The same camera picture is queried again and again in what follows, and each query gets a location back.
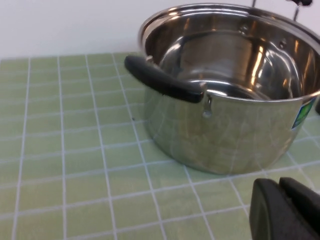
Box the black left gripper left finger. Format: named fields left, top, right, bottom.
left=249, top=178, right=320, bottom=240

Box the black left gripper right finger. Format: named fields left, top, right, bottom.
left=279, top=176, right=320, bottom=216

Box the stainless steel cooking pot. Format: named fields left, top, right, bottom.
left=124, top=0, right=320, bottom=176

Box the green tiled table mat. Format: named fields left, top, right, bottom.
left=0, top=51, right=320, bottom=240

